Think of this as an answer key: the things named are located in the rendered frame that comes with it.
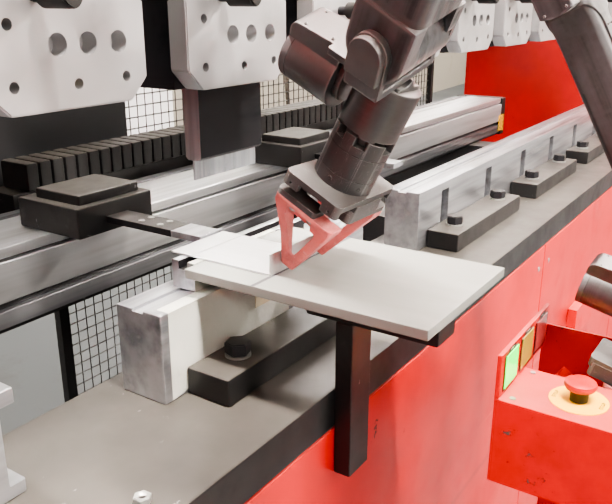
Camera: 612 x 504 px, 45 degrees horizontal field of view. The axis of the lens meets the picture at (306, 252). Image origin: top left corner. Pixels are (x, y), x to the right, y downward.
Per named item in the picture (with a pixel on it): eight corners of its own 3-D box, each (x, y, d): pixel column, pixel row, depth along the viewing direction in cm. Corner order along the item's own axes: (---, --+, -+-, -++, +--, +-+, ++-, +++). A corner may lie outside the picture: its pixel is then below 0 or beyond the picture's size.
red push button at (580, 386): (590, 416, 90) (594, 390, 89) (557, 407, 92) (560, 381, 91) (598, 402, 93) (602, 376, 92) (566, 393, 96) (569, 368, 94)
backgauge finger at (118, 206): (174, 264, 79) (172, 219, 78) (20, 226, 93) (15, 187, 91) (244, 236, 89) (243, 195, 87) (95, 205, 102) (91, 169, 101)
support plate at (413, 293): (427, 342, 60) (428, 330, 60) (184, 278, 74) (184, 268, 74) (504, 276, 74) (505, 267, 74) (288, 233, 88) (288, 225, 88)
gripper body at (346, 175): (278, 184, 68) (309, 115, 64) (338, 165, 76) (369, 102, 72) (331, 226, 66) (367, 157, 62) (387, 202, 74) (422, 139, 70)
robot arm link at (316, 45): (385, 51, 55) (451, 7, 60) (273, -23, 59) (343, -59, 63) (355, 162, 65) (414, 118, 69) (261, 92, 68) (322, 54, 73)
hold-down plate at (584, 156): (587, 164, 180) (588, 152, 179) (564, 161, 183) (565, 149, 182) (615, 145, 204) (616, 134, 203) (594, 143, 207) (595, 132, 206)
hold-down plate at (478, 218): (457, 253, 117) (458, 234, 116) (425, 247, 120) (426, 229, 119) (519, 210, 141) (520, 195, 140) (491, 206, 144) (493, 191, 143)
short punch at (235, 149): (202, 181, 75) (197, 84, 72) (187, 178, 76) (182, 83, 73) (261, 164, 83) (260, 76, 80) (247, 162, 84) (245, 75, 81)
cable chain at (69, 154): (29, 193, 103) (26, 164, 101) (2, 187, 106) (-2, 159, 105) (207, 150, 132) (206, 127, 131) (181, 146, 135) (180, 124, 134)
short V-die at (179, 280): (195, 291, 76) (193, 264, 75) (173, 285, 78) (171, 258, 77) (303, 241, 92) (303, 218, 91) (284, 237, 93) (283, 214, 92)
